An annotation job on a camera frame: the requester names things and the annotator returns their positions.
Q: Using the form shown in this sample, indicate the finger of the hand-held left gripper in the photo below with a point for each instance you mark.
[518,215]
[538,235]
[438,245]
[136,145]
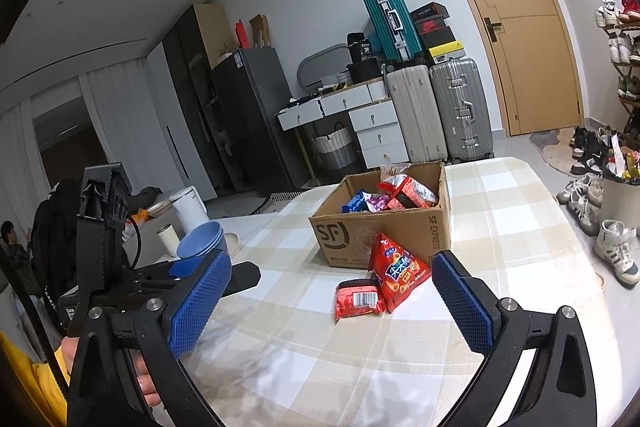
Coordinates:
[245,276]
[182,268]

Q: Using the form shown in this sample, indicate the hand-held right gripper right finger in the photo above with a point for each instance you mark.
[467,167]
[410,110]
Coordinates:
[465,302]

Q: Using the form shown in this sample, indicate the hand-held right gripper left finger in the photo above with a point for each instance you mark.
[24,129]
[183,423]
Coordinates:
[200,302]

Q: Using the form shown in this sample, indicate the red triangular snack packet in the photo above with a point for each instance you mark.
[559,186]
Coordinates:
[397,274]

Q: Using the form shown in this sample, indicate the small red barcode snack packet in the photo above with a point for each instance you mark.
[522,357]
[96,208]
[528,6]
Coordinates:
[357,299]

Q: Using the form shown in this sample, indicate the brown cardboard box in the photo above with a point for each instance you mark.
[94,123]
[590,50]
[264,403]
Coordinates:
[360,237]

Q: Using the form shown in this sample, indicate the person's left forearm yellow sleeve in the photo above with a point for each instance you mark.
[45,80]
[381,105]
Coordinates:
[30,387]

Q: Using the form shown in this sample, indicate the person's left hand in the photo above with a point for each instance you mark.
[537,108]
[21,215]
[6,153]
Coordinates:
[146,389]

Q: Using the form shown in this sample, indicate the white cup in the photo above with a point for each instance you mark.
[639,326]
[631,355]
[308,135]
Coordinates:
[167,241]

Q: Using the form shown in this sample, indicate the blue bowl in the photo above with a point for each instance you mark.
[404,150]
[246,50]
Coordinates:
[200,239]

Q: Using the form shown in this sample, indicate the white plate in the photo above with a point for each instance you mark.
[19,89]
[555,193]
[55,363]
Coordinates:
[234,243]

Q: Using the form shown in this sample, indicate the black backpack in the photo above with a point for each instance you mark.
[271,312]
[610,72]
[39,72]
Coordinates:
[55,232]

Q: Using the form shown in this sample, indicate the beige bowl stack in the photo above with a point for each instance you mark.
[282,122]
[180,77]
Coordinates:
[160,208]

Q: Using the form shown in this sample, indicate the white bucket with lid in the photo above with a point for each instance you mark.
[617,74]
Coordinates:
[187,207]

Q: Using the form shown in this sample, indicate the striped floor mat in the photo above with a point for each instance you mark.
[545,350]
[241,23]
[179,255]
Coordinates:
[280,202]

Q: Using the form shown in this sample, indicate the white curtain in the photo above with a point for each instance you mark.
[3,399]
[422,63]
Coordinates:
[20,167]
[120,117]

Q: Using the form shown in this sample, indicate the red and silver snack packet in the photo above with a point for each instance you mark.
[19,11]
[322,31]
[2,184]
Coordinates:
[407,191]

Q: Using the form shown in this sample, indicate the blue snack packet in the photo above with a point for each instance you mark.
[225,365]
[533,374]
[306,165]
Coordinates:
[355,202]

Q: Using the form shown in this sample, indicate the purple snack packet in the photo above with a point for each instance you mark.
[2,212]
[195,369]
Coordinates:
[376,203]

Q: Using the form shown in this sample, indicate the tall black cabinet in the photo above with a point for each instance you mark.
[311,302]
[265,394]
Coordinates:
[185,107]

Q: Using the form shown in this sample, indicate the clear snack bag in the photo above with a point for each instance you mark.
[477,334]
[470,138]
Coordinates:
[392,169]

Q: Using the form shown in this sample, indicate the striped laundry basket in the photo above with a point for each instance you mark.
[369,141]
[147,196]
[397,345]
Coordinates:
[332,149]

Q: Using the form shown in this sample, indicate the dark grey refrigerator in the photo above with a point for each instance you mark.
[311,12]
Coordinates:
[250,122]

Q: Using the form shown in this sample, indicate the group of floor sneakers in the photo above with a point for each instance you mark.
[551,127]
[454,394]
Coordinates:
[617,252]

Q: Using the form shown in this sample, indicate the beige floor rug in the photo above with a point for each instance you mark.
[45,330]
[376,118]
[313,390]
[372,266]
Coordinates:
[555,152]

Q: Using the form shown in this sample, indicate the white bucket with bouquet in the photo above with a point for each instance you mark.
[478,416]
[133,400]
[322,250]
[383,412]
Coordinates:
[620,202]

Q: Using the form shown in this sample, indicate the white ribbed suitcase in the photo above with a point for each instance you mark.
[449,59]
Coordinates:
[415,117]

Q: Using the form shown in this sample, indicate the white desk with drawers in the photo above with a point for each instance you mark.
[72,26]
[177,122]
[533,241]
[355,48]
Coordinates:
[380,127]

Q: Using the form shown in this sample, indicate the silver suitcase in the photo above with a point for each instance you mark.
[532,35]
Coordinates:
[460,107]

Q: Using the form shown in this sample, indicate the black storage bag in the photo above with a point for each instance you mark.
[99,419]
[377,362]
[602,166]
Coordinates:
[365,71]

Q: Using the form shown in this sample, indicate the wooden door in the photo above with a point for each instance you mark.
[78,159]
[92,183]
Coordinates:
[525,72]

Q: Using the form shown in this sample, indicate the red paper bag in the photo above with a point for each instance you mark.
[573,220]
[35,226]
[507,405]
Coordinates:
[243,34]

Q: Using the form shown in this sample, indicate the yellow black shoe box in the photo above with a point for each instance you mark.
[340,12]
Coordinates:
[446,53]

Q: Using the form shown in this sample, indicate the black printed box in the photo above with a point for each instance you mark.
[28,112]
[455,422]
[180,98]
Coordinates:
[360,47]

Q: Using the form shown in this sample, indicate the plain black shoe box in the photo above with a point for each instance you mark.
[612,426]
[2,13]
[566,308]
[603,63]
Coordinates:
[441,39]

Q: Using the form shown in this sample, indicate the black shoe box red logo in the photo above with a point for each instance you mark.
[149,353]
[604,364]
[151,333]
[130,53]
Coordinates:
[434,27]

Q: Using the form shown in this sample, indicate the wooden shoe rack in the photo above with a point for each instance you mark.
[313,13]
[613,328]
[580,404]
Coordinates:
[629,72]

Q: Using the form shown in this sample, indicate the teal suitcase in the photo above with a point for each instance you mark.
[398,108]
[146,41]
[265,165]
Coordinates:
[390,22]

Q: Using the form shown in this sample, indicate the black shoe box orange stripe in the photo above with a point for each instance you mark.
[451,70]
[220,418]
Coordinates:
[427,11]

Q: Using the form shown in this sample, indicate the row of shoes on rack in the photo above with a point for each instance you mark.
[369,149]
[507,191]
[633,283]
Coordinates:
[620,47]

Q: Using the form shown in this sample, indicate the grey oval frame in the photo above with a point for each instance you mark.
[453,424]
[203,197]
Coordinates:
[312,59]

